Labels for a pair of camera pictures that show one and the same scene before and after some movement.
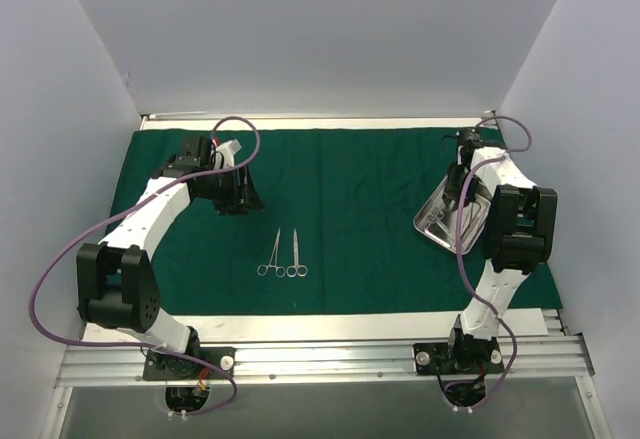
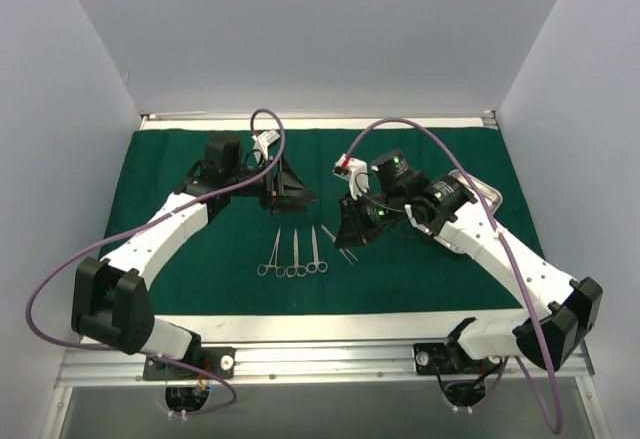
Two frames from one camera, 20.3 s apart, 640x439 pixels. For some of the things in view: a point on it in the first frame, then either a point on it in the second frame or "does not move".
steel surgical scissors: x=296 y=270 does not move
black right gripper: x=458 y=191 to x=360 y=212
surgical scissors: x=273 y=263 does not move
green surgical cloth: x=336 y=233 does not move
